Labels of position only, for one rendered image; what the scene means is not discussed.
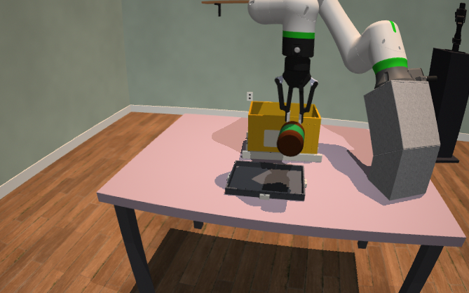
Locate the brown bottle with green label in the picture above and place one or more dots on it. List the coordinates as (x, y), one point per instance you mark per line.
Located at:
(291, 139)

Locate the yellow open crate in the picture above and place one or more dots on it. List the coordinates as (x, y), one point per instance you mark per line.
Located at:
(263, 130)

